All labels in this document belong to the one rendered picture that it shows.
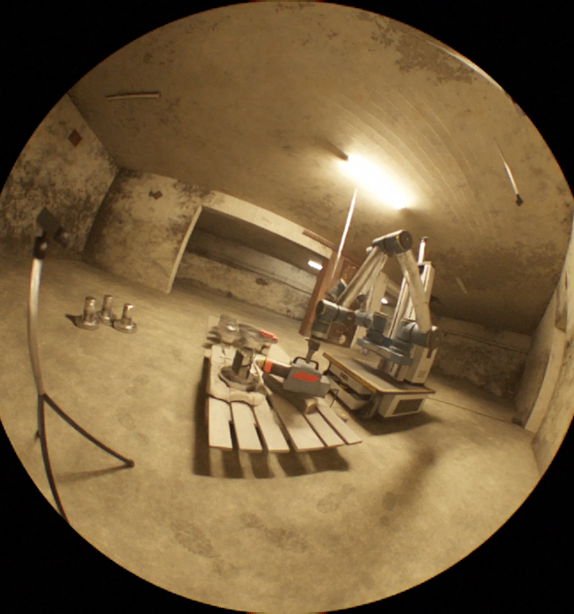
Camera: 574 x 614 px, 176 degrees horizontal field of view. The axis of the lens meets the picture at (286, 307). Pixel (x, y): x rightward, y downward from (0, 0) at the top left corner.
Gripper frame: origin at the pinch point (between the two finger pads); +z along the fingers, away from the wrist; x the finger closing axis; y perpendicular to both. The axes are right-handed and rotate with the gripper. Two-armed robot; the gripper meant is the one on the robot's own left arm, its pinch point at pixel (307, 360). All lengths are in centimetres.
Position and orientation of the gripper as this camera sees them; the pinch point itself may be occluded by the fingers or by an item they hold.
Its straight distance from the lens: 121.6
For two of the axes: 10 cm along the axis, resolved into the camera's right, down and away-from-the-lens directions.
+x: 0.5, 0.3, -10.0
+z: -3.3, 9.4, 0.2
